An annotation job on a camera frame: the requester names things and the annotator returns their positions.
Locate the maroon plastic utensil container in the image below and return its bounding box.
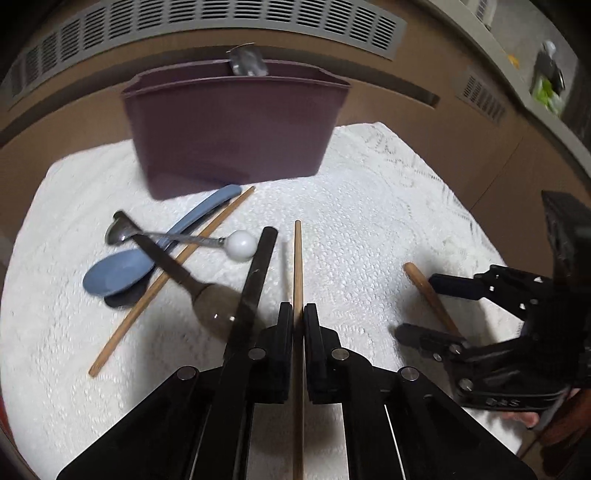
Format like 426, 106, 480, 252
121, 60, 352, 200

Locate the small grey vent grille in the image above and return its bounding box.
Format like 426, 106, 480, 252
455, 67, 509, 125

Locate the white lace tablecloth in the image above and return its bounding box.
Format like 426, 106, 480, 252
0, 121, 539, 480

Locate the wooden chopstick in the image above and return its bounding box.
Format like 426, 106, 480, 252
292, 220, 305, 480
88, 185, 256, 378

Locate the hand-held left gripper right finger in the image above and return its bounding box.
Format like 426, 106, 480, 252
301, 302, 540, 480

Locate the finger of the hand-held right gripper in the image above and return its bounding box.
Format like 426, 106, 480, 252
428, 264, 556, 320
394, 323, 472, 366

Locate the black flat utensil handle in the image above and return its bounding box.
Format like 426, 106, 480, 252
223, 226, 279, 365

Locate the thick wooden utensil handle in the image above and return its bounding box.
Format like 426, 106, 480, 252
403, 261, 465, 340

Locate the shiny silver metal utensil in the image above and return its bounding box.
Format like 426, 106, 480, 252
228, 44, 269, 77

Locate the green item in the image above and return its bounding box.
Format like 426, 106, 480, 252
531, 76, 564, 112

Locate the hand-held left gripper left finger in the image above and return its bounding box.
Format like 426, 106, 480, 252
55, 302, 296, 480

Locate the blue plastic spoon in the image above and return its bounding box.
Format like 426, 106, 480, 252
83, 184, 243, 297

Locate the white kitchen countertop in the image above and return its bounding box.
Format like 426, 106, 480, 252
411, 0, 591, 158

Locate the long grey vent grille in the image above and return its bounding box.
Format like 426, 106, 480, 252
0, 0, 409, 100

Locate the flat-handled metal spoon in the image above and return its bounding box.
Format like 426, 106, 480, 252
113, 210, 245, 340

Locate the person's right hand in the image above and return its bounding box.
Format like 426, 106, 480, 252
502, 388, 591, 446

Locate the metal spoon with white ball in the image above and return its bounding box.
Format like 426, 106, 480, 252
105, 220, 256, 263

